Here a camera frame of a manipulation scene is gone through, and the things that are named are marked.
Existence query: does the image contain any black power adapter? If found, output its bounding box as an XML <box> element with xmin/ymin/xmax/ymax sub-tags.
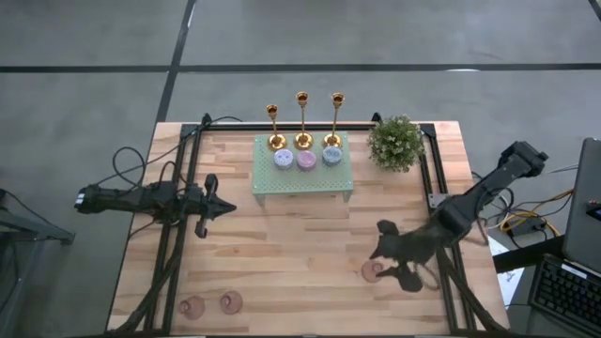
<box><xmin>509</xmin><ymin>219</ymin><xmax>549</xmax><ymax>238</ymax></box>

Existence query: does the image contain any blue leaf candle tin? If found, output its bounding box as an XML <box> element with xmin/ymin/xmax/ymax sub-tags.
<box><xmin>321</xmin><ymin>145</ymin><xmax>344</xmax><ymax>167</ymax></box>

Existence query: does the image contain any black aluminium table frame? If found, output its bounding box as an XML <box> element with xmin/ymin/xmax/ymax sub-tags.
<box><xmin>112</xmin><ymin>112</ymin><xmax>508</xmax><ymax>337</ymax></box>

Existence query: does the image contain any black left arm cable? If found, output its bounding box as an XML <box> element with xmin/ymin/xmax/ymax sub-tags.
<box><xmin>96</xmin><ymin>115</ymin><xmax>244</xmax><ymax>198</ymax></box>

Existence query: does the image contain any black desk bar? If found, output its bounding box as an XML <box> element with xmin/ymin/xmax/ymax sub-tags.
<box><xmin>492</xmin><ymin>236</ymin><xmax>565</xmax><ymax>274</ymax></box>

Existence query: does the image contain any short brass candlestick holder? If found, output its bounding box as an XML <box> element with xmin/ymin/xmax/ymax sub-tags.
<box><xmin>265</xmin><ymin>103</ymin><xmax>288</xmax><ymax>152</ymax></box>

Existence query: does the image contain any black keyboard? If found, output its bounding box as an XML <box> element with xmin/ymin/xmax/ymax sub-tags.
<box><xmin>528</xmin><ymin>253</ymin><xmax>601</xmax><ymax>337</ymax></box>

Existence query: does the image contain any grey metal stand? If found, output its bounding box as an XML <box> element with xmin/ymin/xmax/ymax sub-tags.
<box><xmin>0</xmin><ymin>187</ymin><xmax>76</xmax><ymax>338</ymax></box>

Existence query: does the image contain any pink glass candle holder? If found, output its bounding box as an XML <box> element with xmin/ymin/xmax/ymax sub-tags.
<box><xmin>360</xmin><ymin>260</ymin><xmax>384</xmax><ymax>284</ymax></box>
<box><xmin>177</xmin><ymin>295</ymin><xmax>207</xmax><ymax>321</ymax></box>
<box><xmin>219</xmin><ymin>290</ymin><xmax>244</xmax><ymax>316</ymax></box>

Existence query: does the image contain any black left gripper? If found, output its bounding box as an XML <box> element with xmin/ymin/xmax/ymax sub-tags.
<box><xmin>180</xmin><ymin>173</ymin><xmax>238</xmax><ymax>239</ymax></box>

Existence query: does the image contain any green potted plant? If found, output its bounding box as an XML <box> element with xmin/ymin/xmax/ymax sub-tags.
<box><xmin>366</xmin><ymin>115</ymin><xmax>426</xmax><ymax>174</ymax></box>

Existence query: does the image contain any white paper sheet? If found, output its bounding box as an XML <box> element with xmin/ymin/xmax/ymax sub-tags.
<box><xmin>486</xmin><ymin>234</ymin><xmax>526</xmax><ymax>307</ymax></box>

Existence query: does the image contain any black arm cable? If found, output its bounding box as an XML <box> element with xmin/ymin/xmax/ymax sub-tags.
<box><xmin>96</xmin><ymin>115</ymin><xmax>244</xmax><ymax>198</ymax></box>
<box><xmin>471</xmin><ymin>185</ymin><xmax>516</xmax><ymax>231</ymax></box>

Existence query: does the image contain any green perforated metal shelf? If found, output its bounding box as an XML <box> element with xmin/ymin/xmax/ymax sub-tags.
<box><xmin>252</xmin><ymin>131</ymin><xmax>355</xmax><ymax>206</ymax></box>

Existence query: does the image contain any yellow cable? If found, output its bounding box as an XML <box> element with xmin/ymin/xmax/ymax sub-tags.
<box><xmin>500</xmin><ymin>187</ymin><xmax>575</xmax><ymax>237</ymax></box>

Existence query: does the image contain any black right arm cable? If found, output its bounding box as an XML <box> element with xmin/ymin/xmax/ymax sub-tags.
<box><xmin>471</xmin><ymin>185</ymin><xmax>516</xmax><ymax>231</ymax></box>

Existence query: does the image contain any tall brass candlestick holder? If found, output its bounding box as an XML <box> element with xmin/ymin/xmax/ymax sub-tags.
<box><xmin>322</xmin><ymin>91</ymin><xmax>347</xmax><ymax>150</ymax></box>
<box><xmin>293</xmin><ymin>90</ymin><xmax>315</xmax><ymax>151</ymax></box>

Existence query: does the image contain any grey laptop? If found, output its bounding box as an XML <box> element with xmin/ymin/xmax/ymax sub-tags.
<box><xmin>562</xmin><ymin>137</ymin><xmax>601</xmax><ymax>274</ymax></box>

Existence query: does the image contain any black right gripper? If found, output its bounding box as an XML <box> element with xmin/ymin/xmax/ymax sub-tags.
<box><xmin>368</xmin><ymin>219</ymin><xmax>447</xmax><ymax>294</ymax></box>

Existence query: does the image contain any pink patterned candle tin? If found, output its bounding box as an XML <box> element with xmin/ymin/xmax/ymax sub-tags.
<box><xmin>296</xmin><ymin>149</ymin><xmax>318</xmax><ymax>172</ymax></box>

